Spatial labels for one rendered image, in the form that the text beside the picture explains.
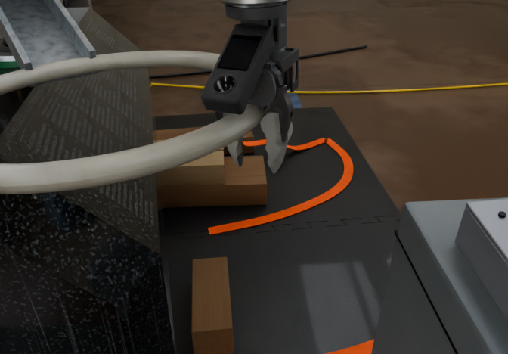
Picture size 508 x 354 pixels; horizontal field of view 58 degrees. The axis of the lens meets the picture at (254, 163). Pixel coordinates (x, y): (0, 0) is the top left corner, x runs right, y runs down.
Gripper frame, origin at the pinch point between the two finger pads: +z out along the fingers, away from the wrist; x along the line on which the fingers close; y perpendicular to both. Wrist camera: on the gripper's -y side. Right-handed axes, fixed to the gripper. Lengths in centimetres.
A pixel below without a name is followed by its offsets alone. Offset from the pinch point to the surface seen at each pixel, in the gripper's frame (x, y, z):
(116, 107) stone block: 58, 38, 15
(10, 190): 14.2, -24.1, -6.6
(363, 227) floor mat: 3, 109, 87
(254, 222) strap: 46, 92, 85
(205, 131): 0.9, -9.7, -8.7
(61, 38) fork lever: 51, 20, -8
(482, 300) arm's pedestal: -29.4, -4.4, 9.0
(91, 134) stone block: 50, 20, 13
